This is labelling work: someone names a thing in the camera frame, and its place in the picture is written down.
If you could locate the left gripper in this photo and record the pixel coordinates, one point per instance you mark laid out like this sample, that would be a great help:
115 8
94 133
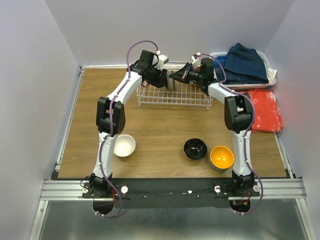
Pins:
157 82

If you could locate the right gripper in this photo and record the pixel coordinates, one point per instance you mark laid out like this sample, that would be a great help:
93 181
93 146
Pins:
181 75

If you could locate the brown glossy bowl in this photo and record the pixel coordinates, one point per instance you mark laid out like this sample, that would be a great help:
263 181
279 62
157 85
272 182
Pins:
171 84

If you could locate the white wire dish rack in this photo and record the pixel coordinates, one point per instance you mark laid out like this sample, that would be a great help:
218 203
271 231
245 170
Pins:
184 95

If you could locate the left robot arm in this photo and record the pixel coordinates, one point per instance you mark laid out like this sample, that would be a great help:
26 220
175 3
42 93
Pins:
110 113

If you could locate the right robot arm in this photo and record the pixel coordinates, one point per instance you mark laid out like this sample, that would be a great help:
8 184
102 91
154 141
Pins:
239 116

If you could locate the dark blue cloth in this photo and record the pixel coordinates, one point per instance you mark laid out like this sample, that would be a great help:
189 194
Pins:
241 65

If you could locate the black bowl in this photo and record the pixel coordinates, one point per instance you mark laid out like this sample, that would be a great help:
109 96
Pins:
195 149

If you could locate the white bowl far left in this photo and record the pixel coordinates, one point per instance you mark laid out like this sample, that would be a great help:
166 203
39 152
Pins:
125 145

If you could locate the orange bowl blue outside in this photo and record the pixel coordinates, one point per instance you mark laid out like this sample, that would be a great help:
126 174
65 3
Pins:
221 158

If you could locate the red white cloth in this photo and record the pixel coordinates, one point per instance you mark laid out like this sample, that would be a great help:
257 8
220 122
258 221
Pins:
268 117

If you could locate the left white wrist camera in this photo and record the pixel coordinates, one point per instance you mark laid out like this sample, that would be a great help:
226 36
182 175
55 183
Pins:
161 60

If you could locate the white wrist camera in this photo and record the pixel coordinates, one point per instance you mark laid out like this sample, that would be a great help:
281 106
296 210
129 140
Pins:
161 60
196 58

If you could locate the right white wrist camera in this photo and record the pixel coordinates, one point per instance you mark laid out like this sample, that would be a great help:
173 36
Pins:
196 58

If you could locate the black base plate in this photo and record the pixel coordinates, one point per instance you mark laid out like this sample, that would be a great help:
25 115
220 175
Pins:
166 193

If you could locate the aluminium frame rail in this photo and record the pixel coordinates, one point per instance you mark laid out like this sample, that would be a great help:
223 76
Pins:
276 188

